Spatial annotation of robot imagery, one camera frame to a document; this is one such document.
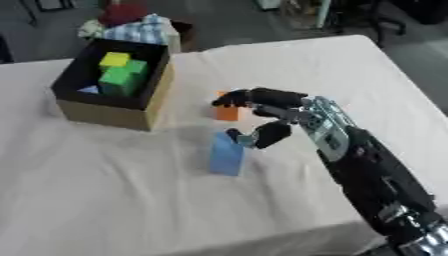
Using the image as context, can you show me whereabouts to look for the green block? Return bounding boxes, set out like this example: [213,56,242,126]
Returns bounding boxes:
[96,59,151,98]

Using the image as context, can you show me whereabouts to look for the dark red bag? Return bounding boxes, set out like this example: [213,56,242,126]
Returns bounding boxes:
[96,0,153,28]

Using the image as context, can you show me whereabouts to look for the light blue block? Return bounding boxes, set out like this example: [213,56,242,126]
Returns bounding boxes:
[77,84,102,95]

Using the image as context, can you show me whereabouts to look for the yellow block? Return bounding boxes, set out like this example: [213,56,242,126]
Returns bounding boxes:
[98,51,133,70]

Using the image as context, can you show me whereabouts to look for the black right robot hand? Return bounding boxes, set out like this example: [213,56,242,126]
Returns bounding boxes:
[210,87,312,150]

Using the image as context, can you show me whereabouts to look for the black office chair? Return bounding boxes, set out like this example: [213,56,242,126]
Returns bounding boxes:
[365,0,448,48]

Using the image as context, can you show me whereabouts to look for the blue rectangular block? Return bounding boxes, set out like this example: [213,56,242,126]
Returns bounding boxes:
[208,130,247,177]

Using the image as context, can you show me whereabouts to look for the tan cardboard box black inside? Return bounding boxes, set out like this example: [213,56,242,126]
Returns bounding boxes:
[49,38,177,132]

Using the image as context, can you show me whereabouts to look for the orange block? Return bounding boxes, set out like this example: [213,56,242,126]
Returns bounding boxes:
[213,91,242,122]

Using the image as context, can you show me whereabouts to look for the blue white checked cloth bundle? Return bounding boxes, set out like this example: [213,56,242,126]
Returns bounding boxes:
[77,13,182,54]

